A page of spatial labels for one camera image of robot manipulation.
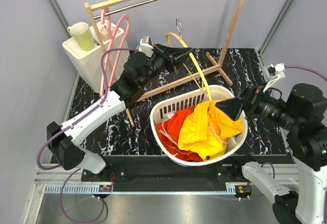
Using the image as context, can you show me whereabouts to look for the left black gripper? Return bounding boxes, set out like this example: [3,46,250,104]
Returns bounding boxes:
[139,43,193,88]

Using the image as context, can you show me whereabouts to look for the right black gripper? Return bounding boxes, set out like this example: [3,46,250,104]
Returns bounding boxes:
[215,81,300,129]

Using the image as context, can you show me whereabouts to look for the yellow wire hanger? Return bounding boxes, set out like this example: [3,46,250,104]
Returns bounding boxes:
[165,19,213,101]

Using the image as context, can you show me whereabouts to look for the yellow shorts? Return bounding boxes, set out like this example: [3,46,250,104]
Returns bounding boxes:
[178,100,243,161]

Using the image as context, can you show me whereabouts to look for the pink plastic hanger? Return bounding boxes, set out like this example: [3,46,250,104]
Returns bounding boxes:
[99,7,131,98]

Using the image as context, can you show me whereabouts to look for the orange shorts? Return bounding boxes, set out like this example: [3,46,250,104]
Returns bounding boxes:
[157,107,202,162]

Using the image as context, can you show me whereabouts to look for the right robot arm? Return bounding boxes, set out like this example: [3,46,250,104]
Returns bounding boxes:
[215,83,326,223]

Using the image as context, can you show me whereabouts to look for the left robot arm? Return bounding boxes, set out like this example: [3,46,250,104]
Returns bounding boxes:
[43,44,193,181]

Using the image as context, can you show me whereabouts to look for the white plastic laundry basket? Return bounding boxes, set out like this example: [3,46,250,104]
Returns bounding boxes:
[150,85,248,166]

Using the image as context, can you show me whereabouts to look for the white storage box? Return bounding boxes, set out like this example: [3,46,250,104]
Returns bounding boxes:
[62,26,129,93]

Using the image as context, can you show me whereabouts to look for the pale yellow cup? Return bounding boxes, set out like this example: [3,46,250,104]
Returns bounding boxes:
[67,22,95,51]

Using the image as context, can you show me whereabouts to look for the wooden clothes rack frame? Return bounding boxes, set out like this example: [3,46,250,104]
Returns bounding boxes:
[84,0,252,128]

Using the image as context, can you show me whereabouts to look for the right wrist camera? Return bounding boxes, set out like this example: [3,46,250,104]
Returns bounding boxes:
[263,63,285,93]

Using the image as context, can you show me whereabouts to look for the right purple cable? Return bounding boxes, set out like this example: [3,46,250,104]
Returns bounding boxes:
[284,65,327,82]

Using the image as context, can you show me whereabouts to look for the purple cable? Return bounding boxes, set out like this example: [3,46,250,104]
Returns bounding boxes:
[284,65,327,82]
[37,48,140,170]

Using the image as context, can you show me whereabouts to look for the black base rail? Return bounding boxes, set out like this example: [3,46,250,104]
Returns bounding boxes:
[51,154,264,193]

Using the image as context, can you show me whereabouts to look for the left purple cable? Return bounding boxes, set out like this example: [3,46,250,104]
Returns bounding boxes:
[37,48,140,170]

